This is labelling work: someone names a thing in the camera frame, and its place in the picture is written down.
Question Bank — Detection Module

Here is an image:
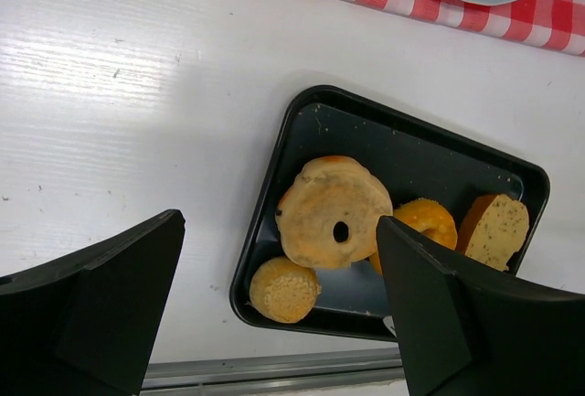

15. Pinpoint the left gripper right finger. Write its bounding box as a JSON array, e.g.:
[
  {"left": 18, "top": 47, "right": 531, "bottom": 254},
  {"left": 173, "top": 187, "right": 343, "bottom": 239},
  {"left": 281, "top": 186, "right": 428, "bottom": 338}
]
[{"left": 377, "top": 217, "right": 584, "bottom": 395}]

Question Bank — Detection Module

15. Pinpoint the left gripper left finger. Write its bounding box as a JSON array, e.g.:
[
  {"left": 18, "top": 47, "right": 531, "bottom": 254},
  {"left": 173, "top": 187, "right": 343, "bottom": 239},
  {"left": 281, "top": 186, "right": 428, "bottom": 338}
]
[{"left": 1, "top": 209, "right": 185, "bottom": 395}]

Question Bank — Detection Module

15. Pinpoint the small round bun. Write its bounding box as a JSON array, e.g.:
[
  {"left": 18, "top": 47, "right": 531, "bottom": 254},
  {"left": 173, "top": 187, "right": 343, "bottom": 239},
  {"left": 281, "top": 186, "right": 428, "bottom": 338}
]
[{"left": 249, "top": 256, "right": 321, "bottom": 324}]

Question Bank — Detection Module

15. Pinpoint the speckled bread slice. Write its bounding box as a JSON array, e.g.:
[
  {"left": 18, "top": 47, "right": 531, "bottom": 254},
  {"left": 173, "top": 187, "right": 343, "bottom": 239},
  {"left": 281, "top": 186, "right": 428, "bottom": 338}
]
[{"left": 456, "top": 194, "right": 529, "bottom": 272}]

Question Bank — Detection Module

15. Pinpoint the orange glazed donut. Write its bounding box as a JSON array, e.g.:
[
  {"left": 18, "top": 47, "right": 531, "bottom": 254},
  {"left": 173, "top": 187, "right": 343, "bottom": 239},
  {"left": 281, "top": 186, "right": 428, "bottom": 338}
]
[{"left": 394, "top": 198, "right": 458, "bottom": 250}]

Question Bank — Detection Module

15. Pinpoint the black baking tray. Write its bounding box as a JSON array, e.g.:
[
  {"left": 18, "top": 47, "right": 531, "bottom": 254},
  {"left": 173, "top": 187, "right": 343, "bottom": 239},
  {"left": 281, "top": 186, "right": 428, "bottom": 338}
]
[{"left": 229, "top": 85, "right": 550, "bottom": 342}]

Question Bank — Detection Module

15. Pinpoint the pale bagel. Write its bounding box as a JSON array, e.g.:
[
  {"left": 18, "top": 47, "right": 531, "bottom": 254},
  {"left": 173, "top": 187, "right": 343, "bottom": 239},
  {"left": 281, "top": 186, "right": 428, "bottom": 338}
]
[{"left": 275, "top": 155, "right": 393, "bottom": 270}]

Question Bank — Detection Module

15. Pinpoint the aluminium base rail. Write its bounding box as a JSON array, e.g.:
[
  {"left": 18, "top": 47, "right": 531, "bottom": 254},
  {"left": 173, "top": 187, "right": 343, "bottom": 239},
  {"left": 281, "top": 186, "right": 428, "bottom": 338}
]
[{"left": 141, "top": 348, "right": 404, "bottom": 395}]

